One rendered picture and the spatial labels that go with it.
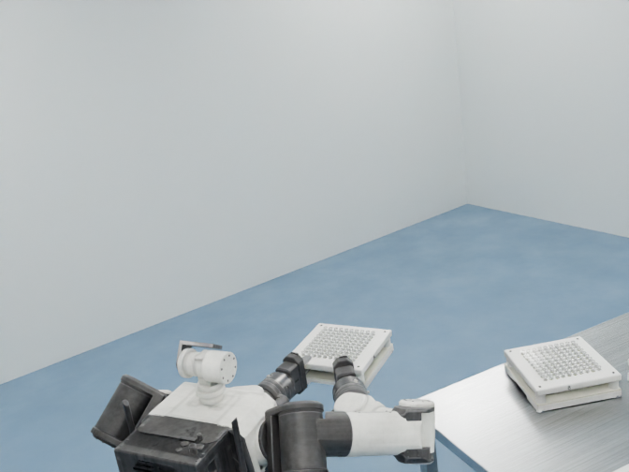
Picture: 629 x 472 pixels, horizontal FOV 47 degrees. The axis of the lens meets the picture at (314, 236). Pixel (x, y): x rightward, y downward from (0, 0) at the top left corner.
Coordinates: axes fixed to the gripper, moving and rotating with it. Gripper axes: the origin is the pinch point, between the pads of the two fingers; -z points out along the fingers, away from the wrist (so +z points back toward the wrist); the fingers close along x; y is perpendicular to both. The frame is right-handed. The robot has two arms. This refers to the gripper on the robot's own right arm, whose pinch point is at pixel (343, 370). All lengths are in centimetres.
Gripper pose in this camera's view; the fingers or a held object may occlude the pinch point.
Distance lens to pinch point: 206.3
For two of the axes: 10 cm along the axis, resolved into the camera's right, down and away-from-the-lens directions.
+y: 9.8, -1.7, 0.6
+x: 1.4, 9.3, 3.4
